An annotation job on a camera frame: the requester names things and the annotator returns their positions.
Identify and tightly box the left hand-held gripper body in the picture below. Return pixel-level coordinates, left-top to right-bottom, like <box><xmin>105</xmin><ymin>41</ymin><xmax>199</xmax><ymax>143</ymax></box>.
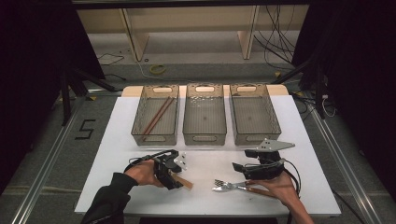
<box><xmin>152</xmin><ymin>148</ymin><xmax>189</xmax><ymax>185</ymax></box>

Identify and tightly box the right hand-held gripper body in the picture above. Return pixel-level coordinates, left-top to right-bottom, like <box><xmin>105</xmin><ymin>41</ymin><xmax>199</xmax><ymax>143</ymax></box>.
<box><xmin>244</xmin><ymin>138</ymin><xmax>296</xmax><ymax>181</ymax></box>

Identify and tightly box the amber-handled clear spoon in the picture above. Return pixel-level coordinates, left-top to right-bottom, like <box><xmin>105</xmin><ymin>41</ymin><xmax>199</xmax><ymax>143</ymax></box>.
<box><xmin>172</xmin><ymin>174</ymin><xmax>194</xmax><ymax>190</ymax></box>

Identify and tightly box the wooden-handled metal fork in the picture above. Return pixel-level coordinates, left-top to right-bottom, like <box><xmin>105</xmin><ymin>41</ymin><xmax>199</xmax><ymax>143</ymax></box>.
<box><xmin>214</xmin><ymin>178</ymin><xmax>260</xmax><ymax>189</ymax></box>
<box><xmin>212</xmin><ymin>183</ymin><xmax>278</xmax><ymax>199</ymax></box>

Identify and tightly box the grey transparent plastic bin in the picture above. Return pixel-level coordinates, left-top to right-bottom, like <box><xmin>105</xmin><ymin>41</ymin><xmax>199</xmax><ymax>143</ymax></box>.
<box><xmin>131</xmin><ymin>84</ymin><xmax>180</xmax><ymax>147</ymax></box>
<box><xmin>182</xmin><ymin>83</ymin><xmax>228</xmax><ymax>147</ymax></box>
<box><xmin>229</xmin><ymin>83</ymin><xmax>282</xmax><ymax>147</ymax></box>

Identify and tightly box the brown wooden chopstick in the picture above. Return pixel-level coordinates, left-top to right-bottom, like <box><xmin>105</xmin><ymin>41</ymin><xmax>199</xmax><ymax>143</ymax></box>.
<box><xmin>142</xmin><ymin>98</ymin><xmax>176</xmax><ymax>141</ymax></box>
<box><xmin>143</xmin><ymin>96</ymin><xmax>172</xmax><ymax>135</ymax></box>

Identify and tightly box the person's left hand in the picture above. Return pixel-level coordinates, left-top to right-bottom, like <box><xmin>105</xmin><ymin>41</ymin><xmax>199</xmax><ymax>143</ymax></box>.
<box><xmin>124</xmin><ymin>159</ymin><xmax>164</xmax><ymax>188</ymax></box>

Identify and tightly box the person's right hand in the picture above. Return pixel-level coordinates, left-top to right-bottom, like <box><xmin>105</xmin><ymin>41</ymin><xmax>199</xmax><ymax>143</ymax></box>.
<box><xmin>248</xmin><ymin>174</ymin><xmax>300</xmax><ymax>208</ymax></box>

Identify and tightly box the black metal stand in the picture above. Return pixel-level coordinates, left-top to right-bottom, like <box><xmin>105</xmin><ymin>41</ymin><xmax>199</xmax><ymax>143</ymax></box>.
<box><xmin>270</xmin><ymin>59</ymin><xmax>329</xmax><ymax>120</ymax></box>
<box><xmin>59</xmin><ymin>66</ymin><xmax>124</xmax><ymax>127</ymax></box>

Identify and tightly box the yellow tape roll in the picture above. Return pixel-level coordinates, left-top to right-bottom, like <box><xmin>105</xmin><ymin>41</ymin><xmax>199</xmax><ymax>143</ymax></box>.
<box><xmin>148</xmin><ymin>63</ymin><xmax>167</xmax><ymax>76</ymax></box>

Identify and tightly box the black curtain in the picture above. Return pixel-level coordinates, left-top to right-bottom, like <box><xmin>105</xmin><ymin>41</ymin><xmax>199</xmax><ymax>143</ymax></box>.
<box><xmin>292</xmin><ymin>0</ymin><xmax>396</xmax><ymax>201</ymax></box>
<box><xmin>0</xmin><ymin>0</ymin><xmax>106</xmax><ymax>194</ymax></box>

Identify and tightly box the light wooden desk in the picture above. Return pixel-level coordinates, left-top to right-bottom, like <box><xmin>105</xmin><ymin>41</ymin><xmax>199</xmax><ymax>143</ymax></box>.
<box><xmin>72</xmin><ymin>0</ymin><xmax>312</xmax><ymax>63</ymax></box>

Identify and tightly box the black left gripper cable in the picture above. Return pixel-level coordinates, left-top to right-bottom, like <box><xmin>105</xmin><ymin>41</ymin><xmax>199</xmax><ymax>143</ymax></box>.
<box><xmin>124</xmin><ymin>148</ymin><xmax>178</xmax><ymax>173</ymax></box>

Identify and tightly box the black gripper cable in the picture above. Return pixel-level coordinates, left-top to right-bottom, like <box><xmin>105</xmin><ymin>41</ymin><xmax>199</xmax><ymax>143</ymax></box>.
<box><xmin>124</xmin><ymin>148</ymin><xmax>178</xmax><ymax>173</ymax></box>
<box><xmin>284</xmin><ymin>159</ymin><xmax>303</xmax><ymax>198</ymax></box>

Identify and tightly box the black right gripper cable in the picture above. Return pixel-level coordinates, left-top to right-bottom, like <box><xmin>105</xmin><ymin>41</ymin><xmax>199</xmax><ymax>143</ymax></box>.
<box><xmin>284</xmin><ymin>159</ymin><xmax>303</xmax><ymax>198</ymax></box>

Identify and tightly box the aluminium floor rail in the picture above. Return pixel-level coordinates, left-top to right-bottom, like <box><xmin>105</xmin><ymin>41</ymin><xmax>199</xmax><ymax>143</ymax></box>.
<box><xmin>306</xmin><ymin>102</ymin><xmax>385</xmax><ymax>224</ymax></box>
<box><xmin>10</xmin><ymin>90</ymin><xmax>89</xmax><ymax>224</ymax></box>

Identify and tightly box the white floor cable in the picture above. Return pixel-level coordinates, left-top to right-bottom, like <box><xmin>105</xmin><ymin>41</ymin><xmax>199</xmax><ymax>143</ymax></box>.
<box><xmin>126</xmin><ymin>46</ymin><xmax>154</xmax><ymax>79</ymax></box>

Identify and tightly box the bundle of black cables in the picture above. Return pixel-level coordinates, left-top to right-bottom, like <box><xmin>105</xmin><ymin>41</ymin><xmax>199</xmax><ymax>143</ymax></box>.
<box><xmin>253</xmin><ymin>4</ymin><xmax>301</xmax><ymax>71</ymax></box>

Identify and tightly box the thin black floor cable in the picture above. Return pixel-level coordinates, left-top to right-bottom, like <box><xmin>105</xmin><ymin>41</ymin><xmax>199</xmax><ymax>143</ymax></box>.
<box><xmin>97</xmin><ymin>52</ymin><xmax>125</xmax><ymax>67</ymax></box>

